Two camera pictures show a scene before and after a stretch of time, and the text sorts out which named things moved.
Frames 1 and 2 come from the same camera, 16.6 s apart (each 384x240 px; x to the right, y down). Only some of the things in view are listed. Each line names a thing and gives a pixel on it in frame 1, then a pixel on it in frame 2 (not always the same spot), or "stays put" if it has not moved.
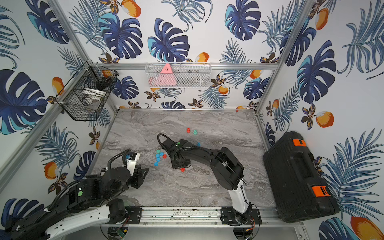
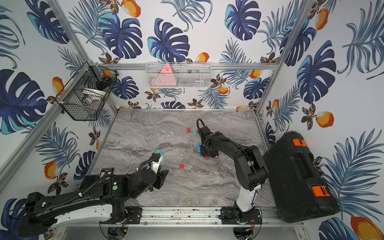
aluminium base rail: [194, 216] stays put
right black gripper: [175, 166] -> [203, 154]
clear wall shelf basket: [178, 75] stays put
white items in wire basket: [90, 95] stays put
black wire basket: [87, 92] stays put
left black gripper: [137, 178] -> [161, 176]
